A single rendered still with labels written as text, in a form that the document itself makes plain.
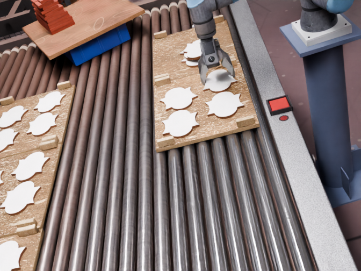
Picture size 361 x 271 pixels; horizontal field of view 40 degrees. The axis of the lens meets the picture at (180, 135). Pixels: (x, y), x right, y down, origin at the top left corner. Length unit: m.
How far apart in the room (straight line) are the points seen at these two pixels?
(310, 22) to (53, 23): 1.19
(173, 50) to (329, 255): 1.24
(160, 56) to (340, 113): 0.86
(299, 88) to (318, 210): 2.12
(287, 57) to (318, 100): 1.49
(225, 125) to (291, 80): 1.89
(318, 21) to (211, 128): 0.71
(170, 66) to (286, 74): 1.63
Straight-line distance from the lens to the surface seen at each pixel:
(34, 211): 1.65
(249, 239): 1.32
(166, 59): 2.14
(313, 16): 2.13
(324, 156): 2.54
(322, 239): 1.30
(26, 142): 1.99
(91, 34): 2.36
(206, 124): 1.68
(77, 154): 1.82
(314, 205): 1.37
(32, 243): 1.55
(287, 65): 3.68
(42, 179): 1.76
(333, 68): 2.23
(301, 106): 3.25
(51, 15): 2.50
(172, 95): 1.87
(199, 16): 1.74
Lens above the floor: 1.92
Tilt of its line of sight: 36 degrees down
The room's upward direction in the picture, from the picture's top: 19 degrees counter-clockwise
